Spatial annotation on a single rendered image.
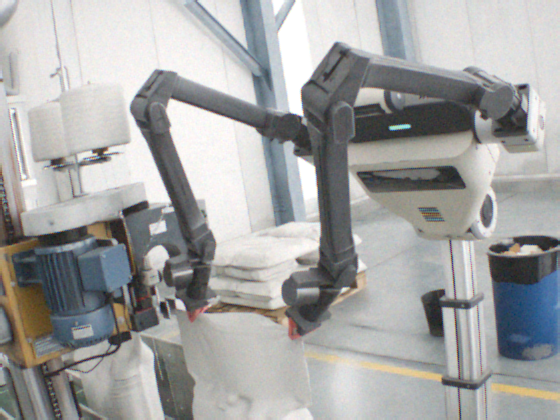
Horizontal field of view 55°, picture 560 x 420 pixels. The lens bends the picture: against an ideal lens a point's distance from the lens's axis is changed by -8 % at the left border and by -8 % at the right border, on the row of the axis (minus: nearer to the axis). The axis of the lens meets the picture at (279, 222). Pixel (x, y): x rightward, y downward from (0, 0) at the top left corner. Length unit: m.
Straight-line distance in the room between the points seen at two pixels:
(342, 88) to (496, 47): 8.69
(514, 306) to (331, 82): 2.61
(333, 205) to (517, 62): 8.48
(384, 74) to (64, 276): 0.81
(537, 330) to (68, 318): 2.69
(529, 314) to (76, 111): 2.70
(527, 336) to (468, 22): 7.04
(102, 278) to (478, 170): 0.90
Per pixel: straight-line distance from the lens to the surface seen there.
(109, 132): 1.39
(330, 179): 1.03
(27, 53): 4.91
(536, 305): 3.40
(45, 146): 1.63
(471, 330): 1.73
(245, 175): 7.35
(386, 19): 10.28
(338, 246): 1.14
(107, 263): 1.30
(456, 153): 1.36
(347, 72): 0.93
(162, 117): 1.31
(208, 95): 1.40
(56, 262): 1.34
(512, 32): 9.50
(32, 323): 1.53
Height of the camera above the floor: 1.50
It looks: 9 degrees down
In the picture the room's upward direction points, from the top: 9 degrees counter-clockwise
